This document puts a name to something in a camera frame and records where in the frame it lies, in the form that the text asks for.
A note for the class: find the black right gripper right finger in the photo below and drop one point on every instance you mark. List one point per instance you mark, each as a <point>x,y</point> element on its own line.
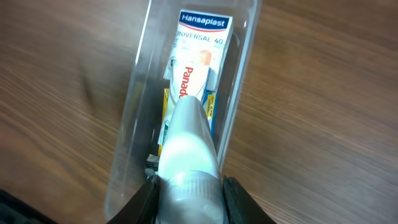
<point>241,208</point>

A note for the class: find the white Hansaplast box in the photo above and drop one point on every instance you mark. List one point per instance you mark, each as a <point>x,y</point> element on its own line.
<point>202,31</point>

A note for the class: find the green square packet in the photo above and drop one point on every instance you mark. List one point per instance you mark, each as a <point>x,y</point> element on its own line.
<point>151,165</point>

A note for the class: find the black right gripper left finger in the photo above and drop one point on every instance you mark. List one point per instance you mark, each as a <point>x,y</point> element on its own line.
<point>143,206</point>

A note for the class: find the white Panadol box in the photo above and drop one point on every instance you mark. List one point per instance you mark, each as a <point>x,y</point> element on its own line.
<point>189,76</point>

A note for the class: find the clear plastic container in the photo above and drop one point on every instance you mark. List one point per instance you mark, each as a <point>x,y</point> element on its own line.
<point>140,122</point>

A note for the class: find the small white bottle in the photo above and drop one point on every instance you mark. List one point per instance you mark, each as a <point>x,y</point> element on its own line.
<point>190,185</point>

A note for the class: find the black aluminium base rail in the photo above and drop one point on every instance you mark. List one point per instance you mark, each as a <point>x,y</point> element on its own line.
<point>15,211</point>

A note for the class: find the blue VapoDrops box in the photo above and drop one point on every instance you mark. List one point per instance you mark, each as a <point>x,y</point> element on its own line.
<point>209,105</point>

